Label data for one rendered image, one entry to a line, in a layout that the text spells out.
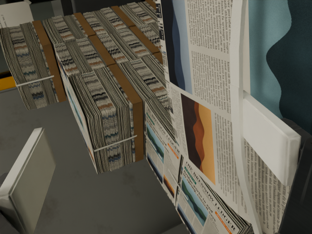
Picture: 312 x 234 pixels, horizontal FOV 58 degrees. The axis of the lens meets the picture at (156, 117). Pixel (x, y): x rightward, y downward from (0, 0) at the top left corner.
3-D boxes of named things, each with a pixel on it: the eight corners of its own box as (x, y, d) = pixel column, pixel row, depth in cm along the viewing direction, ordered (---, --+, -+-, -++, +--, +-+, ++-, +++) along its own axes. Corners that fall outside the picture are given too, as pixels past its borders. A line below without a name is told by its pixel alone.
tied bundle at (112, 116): (145, 159, 137) (99, 177, 129) (122, 120, 156) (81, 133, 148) (144, 101, 110) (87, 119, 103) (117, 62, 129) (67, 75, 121)
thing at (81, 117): (99, 173, 129) (96, 174, 128) (81, 132, 147) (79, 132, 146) (87, 116, 103) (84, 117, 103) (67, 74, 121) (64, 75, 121)
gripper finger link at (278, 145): (287, 138, 13) (302, 135, 13) (234, 90, 20) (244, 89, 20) (284, 188, 15) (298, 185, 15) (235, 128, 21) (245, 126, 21)
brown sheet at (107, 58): (121, 120, 155) (113, 123, 154) (104, 90, 173) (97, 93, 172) (116, 62, 128) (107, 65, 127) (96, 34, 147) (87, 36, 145)
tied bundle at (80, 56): (123, 121, 155) (81, 134, 147) (105, 90, 174) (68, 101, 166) (117, 62, 128) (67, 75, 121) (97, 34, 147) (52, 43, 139)
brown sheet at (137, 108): (143, 159, 137) (135, 162, 135) (121, 121, 155) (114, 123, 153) (142, 100, 110) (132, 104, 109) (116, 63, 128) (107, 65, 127)
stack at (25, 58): (216, 59, 201) (27, 113, 158) (193, 40, 220) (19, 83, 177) (226, 6, 174) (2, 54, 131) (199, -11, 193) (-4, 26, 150)
